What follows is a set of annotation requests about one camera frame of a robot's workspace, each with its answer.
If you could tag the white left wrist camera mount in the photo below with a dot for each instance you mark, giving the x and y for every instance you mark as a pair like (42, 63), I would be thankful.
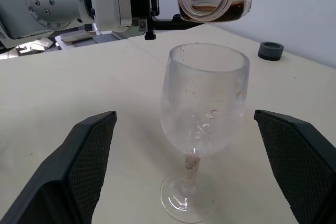
(110, 1)

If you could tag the clear wine glass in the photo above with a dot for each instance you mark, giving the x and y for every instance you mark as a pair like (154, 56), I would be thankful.
(202, 108)

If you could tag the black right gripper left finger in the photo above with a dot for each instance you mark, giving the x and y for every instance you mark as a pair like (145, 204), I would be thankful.
(60, 171)

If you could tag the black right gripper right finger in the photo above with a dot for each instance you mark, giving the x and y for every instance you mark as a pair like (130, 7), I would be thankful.
(304, 161)

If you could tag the ribbed round bottle cap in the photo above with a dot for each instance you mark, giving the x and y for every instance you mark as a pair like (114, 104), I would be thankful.
(271, 51)

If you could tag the grey flat block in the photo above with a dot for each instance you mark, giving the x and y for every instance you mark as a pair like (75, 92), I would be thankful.
(76, 36)

